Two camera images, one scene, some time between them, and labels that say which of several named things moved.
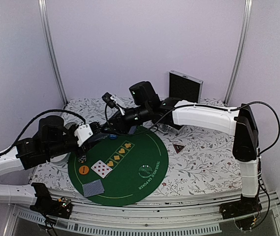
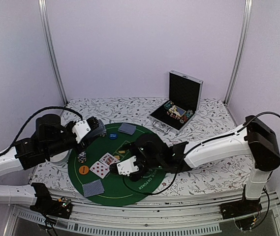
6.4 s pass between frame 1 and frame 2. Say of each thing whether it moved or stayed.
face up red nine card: stayed
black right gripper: moved
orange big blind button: stayed
